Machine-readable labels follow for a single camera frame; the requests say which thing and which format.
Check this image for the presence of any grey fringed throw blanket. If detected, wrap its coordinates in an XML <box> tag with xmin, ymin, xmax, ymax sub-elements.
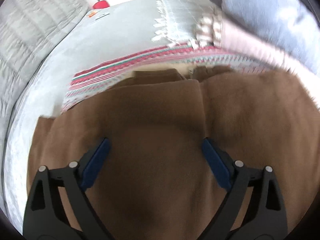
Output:
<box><xmin>150</xmin><ymin>0</ymin><xmax>221</xmax><ymax>49</ymax></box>

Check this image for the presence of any brown corduroy fur-collar coat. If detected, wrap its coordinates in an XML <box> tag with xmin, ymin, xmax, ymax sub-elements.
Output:
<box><xmin>27</xmin><ymin>67</ymin><xmax>319</xmax><ymax>239</ymax></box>

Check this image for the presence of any grey quilted headboard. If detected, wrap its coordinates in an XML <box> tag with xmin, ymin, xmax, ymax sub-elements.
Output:
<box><xmin>0</xmin><ymin>0</ymin><xmax>90</xmax><ymax>120</ymax></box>

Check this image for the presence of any patterned nordic knit blanket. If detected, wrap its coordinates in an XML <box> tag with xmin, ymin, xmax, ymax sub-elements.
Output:
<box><xmin>61</xmin><ymin>43</ymin><xmax>274</xmax><ymax>113</ymax></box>

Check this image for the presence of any grey bed sheet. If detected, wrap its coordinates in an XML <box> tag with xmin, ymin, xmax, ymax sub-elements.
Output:
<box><xmin>3</xmin><ymin>0</ymin><xmax>166</xmax><ymax>231</ymax></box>

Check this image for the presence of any red object on bed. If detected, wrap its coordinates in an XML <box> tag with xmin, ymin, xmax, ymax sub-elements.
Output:
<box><xmin>93</xmin><ymin>0</ymin><xmax>110</xmax><ymax>9</ymax></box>

